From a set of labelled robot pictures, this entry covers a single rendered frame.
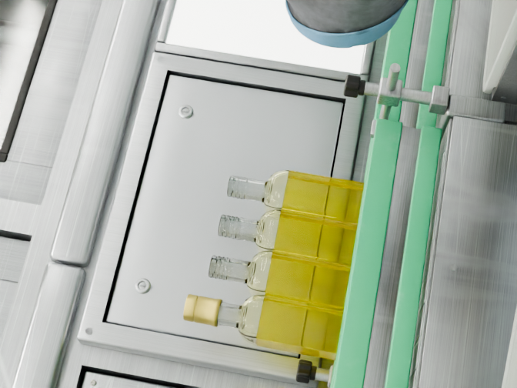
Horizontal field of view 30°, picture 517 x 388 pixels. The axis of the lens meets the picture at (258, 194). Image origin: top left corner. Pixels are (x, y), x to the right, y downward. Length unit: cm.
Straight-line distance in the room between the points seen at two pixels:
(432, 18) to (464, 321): 47
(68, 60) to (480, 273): 80
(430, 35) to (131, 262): 53
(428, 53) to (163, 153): 42
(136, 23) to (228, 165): 29
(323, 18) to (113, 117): 63
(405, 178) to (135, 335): 45
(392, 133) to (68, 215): 52
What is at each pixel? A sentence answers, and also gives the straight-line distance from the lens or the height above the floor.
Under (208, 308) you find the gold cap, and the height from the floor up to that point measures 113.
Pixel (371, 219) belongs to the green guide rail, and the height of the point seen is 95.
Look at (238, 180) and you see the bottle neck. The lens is 128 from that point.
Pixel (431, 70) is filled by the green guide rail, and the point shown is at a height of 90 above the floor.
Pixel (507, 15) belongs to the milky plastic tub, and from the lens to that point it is 130.
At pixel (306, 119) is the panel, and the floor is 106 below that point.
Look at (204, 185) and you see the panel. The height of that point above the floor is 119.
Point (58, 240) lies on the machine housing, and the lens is 143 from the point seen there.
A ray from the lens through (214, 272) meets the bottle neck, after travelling 124.
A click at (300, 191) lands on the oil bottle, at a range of 126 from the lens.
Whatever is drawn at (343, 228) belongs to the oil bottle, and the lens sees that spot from 124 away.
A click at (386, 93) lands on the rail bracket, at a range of 117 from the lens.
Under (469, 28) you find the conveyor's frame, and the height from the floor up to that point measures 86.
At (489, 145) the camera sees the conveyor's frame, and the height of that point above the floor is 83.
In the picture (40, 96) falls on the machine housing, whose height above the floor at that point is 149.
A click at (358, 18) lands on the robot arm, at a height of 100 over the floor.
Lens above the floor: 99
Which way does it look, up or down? 5 degrees up
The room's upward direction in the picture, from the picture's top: 80 degrees counter-clockwise
